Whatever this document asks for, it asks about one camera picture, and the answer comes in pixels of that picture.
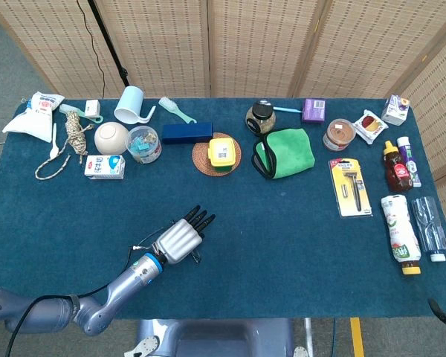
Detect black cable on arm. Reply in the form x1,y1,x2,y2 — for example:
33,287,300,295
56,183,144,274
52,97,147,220
5,228,161,357

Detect beige patterned rope bundle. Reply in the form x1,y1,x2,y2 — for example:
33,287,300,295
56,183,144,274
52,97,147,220
35,110,94,182

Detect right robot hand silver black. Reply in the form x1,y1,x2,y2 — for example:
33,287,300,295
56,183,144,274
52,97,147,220
427,297,446,329

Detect light blue plastic mug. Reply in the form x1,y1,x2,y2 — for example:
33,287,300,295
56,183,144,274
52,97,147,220
113,86,157,125

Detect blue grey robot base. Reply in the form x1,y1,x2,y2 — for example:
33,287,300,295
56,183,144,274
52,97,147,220
124,318,309,357

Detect teal handled brush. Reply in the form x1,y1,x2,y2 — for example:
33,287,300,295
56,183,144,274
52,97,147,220
59,103,104,124

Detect green folded cloth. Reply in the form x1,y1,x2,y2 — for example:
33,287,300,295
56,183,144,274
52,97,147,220
251,127,316,181

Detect black tripod pole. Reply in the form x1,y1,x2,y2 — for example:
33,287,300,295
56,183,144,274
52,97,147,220
87,0,131,89

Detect white purple drink carton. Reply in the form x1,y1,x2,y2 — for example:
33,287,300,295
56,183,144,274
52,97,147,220
381,94,411,127

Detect beige bowl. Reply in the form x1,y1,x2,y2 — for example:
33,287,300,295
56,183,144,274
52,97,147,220
94,121,129,156

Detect brown honey bottle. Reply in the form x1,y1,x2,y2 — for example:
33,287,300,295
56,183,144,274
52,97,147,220
383,140,413,193

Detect snack packet red yellow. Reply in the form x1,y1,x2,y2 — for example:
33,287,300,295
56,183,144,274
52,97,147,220
352,109,390,146

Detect purple box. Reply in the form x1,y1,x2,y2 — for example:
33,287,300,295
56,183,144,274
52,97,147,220
301,97,327,125

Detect clear tub brown contents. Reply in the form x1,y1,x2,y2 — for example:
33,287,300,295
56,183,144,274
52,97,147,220
322,118,357,152

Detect purple white tube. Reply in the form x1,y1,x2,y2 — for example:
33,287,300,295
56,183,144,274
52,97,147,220
396,135,423,188

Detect green container yellow lid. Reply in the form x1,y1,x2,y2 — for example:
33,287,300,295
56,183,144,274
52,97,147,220
207,137,236,173

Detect brown woven coaster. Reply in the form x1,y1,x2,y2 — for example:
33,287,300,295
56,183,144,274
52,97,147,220
192,132,242,177

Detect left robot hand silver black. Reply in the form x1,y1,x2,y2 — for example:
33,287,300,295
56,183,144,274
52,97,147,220
152,204,216,266

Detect clear plastic bottle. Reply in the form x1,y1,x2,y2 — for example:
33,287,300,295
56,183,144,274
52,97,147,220
411,196,446,263

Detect bamboo folding screen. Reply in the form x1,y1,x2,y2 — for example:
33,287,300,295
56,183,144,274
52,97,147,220
0,0,446,239

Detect mint brush white bristles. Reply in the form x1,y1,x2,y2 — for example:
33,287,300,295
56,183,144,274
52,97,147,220
158,96,198,125

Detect glass jar black lid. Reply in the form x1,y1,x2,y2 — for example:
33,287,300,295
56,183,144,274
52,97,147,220
245,100,277,135

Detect white pouch bottle yellow cap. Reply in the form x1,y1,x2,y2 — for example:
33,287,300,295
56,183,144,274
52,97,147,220
381,194,422,276

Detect thin black hanging cable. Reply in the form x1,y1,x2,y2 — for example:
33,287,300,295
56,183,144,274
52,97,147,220
76,0,107,100

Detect clear tub of clips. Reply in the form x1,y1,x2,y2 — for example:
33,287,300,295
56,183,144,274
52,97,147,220
125,125,163,164

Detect metal table leg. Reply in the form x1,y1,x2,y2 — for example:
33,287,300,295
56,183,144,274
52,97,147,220
303,318,315,354

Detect yellow razor blister pack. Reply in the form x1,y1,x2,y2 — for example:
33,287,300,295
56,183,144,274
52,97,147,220
328,158,373,219

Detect blue carpet table cover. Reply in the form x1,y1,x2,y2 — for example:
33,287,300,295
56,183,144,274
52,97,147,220
0,97,446,321

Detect white powder bag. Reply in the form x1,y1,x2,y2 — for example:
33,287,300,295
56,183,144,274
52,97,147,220
1,91,66,144

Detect white plastic spoon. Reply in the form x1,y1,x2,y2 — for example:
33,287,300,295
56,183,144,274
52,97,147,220
48,122,59,160

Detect navy blue long box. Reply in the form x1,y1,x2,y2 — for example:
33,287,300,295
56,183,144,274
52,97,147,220
161,121,214,145

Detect white blue milk carton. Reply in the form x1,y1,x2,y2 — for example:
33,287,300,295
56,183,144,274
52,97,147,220
83,154,126,181

